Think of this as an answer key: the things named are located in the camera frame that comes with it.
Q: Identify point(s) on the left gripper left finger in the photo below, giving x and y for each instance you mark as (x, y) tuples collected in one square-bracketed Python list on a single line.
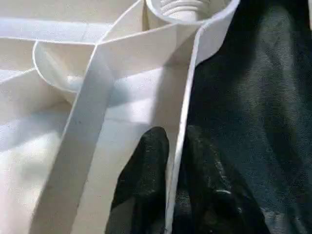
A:
[(143, 182)]

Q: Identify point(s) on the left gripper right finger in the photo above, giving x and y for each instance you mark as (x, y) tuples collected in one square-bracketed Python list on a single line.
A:
[(207, 195)]

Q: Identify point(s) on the white plastic table top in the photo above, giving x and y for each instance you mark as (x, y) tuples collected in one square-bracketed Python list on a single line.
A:
[(73, 122)]

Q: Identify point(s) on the black table mat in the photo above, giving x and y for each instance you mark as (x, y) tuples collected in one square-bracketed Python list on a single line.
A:
[(256, 97)]

